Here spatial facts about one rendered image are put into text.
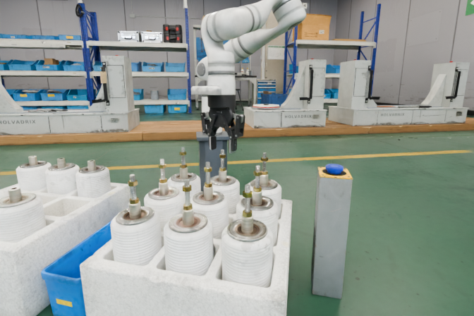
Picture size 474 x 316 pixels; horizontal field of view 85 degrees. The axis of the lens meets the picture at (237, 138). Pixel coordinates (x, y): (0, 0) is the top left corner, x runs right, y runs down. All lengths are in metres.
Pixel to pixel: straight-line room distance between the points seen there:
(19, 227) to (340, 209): 0.73
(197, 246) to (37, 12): 9.92
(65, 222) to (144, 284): 0.34
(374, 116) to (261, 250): 2.94
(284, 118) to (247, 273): 2.40
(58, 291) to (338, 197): 0.65
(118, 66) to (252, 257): 2.48
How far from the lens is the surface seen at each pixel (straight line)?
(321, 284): 0.76
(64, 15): 9.93
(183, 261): 0.53
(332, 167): 0.64
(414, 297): 0.87
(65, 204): 0.98
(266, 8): 0.82
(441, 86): 4.11
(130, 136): 2.66
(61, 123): 2.92
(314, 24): 6.01
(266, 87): 6.17
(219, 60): 0.67
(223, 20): 0.66
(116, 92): 2.78
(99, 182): 0.93
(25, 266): 0.77
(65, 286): 0.73
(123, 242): 0.58
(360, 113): 3.21
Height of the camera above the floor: 0.51
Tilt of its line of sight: 11 degrees down
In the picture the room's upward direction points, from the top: straight up
